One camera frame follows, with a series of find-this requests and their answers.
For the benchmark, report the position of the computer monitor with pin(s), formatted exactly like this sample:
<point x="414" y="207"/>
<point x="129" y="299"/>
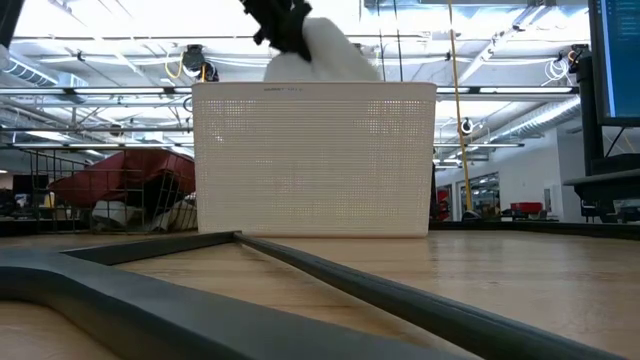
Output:
<point x="620" y="60"/>

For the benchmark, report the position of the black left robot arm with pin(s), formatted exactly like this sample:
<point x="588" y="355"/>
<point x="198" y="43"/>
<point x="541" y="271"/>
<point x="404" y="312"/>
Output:
<point x="10" y="20"/>

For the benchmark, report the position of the grey computer cart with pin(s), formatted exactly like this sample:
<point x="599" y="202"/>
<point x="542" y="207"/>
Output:
<point x="605" y="182"/>

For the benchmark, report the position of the black aluminium table frame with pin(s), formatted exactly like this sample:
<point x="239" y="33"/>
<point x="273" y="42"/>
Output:
<point x="550" y="227"/>

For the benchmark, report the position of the white cloth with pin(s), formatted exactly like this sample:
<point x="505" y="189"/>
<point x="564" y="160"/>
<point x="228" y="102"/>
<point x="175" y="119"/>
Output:
<point x="335" y="55"/>

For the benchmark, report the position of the white perforated laundry basket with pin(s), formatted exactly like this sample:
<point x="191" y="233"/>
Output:
<point x="315" y="160"/>

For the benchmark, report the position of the ceiling air duct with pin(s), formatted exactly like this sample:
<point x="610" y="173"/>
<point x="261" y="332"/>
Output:
<point x="540" y="120"/>
<point x="30" y="72"/>

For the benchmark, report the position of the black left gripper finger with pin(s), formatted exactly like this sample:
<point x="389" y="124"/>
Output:
<point x="267" y="30"/>
<point x="297" y="35"/>

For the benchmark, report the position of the red storage box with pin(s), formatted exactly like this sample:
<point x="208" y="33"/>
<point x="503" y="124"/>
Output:
<point x="526" y="207"/>

